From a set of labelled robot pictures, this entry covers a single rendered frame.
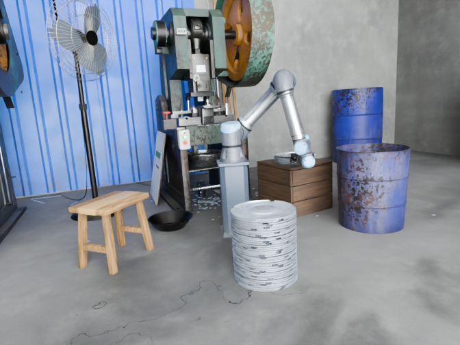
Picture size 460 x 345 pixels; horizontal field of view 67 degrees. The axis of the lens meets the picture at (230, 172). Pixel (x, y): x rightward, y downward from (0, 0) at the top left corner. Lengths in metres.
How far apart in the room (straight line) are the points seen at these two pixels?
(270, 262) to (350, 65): 3.95
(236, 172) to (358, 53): 3.51
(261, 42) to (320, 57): 2.25
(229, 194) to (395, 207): 0.95
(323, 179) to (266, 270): 1.18
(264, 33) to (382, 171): 1.27
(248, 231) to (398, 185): 1.03
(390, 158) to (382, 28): 3.62
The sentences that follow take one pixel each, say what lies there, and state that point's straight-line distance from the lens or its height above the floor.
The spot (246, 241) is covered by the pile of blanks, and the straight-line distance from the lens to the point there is 1.49.
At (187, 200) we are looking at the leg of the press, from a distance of 2.59.
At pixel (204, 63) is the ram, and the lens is 2.80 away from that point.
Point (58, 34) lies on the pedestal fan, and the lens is 2.70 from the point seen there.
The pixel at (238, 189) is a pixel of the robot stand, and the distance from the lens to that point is 2.06.
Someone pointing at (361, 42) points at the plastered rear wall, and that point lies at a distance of 5.28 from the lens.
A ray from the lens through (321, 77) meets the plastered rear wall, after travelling 4.82.
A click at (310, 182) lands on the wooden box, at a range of 2.46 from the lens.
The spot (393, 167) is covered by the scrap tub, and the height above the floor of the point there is 0.39.
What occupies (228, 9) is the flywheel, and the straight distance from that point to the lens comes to 3.23.
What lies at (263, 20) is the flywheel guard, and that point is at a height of 1.35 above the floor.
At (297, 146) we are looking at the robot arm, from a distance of 1.95.
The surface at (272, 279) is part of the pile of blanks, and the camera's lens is 1.54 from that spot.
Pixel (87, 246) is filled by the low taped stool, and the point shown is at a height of 0.12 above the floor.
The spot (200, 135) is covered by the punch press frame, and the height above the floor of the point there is 0.57.
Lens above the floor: 0.78
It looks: 11 degrees down
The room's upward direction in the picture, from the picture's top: 3 degrees counter-clockwise
